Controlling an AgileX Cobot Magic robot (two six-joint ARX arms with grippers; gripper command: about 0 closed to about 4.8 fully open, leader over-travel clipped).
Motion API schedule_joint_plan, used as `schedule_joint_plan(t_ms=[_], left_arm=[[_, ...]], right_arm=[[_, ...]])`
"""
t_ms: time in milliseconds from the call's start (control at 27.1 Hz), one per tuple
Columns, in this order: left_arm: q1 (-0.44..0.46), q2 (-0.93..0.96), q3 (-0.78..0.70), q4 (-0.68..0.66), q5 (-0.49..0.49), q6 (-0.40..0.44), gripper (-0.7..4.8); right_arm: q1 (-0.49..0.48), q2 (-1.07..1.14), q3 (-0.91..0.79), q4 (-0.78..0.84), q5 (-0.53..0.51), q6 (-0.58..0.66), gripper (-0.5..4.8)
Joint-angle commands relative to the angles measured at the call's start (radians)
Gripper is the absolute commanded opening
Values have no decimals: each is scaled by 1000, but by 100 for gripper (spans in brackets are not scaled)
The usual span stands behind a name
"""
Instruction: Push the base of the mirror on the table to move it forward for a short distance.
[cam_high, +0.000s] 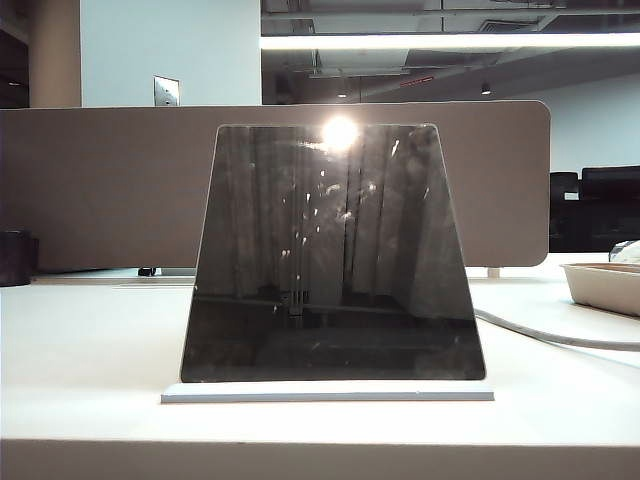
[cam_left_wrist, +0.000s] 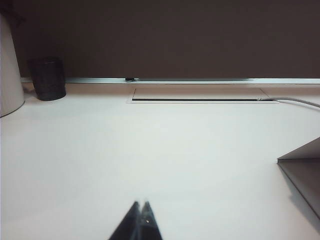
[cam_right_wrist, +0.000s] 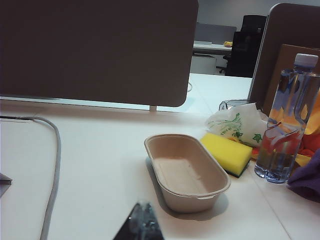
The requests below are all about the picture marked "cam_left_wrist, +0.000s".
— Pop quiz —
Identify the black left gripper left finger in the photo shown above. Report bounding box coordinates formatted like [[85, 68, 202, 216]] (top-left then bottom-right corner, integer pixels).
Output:
[[107, 199, 141, 240]]

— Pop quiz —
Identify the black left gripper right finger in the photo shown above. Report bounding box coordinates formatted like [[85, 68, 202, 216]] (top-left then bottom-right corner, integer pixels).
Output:
[[139, 198, 164, 240]]

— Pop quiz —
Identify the square mirror with white base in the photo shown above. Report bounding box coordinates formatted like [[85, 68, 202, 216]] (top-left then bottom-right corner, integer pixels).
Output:
[[276, 136, 320, 221]]

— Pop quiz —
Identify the white cone lamp base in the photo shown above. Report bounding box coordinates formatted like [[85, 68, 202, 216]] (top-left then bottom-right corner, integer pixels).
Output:
[[0, 11, 26, 119]]

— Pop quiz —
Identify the black mesh pen holder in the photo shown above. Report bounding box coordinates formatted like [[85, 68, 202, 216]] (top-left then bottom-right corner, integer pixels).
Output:
[[27, 57, 67, 102]]

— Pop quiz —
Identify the brown desk partition panel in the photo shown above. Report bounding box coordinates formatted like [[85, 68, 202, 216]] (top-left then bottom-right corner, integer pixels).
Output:
[[0, 0, 320, 84]]

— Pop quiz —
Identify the white cable slot cover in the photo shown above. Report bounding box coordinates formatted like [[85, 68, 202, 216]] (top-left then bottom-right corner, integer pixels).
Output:
[[125, 87, 280, 104]]

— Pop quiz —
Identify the white cable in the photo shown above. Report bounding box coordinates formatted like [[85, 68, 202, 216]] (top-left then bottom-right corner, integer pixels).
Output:
[[256, 96, 320, 109]]

